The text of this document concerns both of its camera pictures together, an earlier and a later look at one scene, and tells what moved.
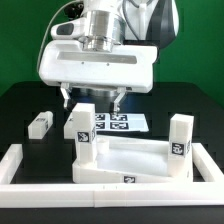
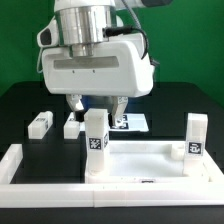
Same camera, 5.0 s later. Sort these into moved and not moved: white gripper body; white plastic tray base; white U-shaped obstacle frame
Moved: white plastic tray base
Not moved: white gripper body; white U-shaped obstacle frame
